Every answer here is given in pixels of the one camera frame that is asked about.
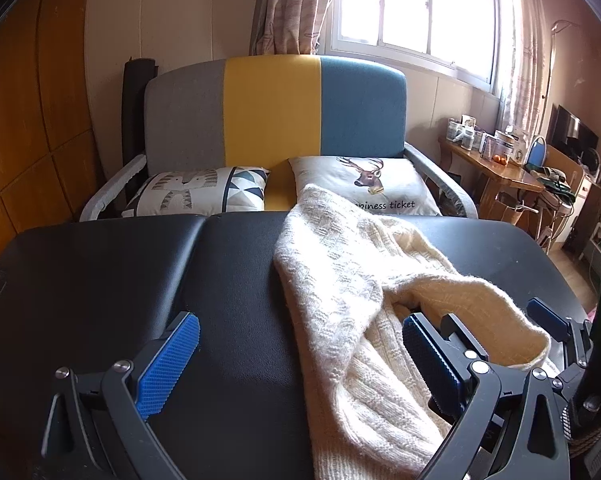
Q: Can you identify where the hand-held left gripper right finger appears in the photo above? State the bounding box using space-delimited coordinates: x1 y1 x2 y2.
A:
402 312 574 480

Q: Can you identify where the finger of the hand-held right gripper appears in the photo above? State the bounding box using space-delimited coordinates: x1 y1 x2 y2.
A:
527 297 595 368

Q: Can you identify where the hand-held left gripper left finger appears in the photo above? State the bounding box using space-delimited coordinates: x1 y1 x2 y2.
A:
40 311 201 480

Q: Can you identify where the cream knit sweater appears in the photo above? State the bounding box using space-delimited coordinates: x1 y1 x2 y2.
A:
273 183 564 477

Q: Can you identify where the brown paper bag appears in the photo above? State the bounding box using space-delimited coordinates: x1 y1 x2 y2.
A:
495 194 525 227

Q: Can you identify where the wooden television cabinet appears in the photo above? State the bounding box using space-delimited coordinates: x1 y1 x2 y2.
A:
545 145 601 261

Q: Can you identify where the wooden desk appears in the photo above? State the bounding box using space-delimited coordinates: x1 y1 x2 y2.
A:
438 137 546 221

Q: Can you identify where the blue chair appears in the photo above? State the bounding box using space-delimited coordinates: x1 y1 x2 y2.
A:
525 135 549 168

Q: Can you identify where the white box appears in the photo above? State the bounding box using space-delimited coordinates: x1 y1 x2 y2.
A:
512 132 531 165

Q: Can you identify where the black television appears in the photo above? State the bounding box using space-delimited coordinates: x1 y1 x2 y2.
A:
551 104 600 153

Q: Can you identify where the geometric print pillow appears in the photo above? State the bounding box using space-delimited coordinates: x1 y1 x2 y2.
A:
122 166 271 218

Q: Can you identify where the deer print pillow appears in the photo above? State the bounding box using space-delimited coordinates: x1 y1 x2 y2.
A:
288 156 442 217

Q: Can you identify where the row of white jars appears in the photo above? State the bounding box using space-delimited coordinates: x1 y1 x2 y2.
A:
447 115 486 153

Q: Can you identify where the patterned beige curtain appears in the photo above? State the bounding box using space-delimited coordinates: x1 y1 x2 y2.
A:
498 0 556 136
249 0 342 57

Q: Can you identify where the grey yellow blue sofa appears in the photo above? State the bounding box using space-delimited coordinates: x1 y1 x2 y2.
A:
79 54 479 222

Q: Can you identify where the wooden wardrobe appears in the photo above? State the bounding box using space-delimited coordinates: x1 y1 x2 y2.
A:
0 0 106 271

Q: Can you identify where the white framed window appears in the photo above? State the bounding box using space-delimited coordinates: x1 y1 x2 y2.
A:
325 0 519 96

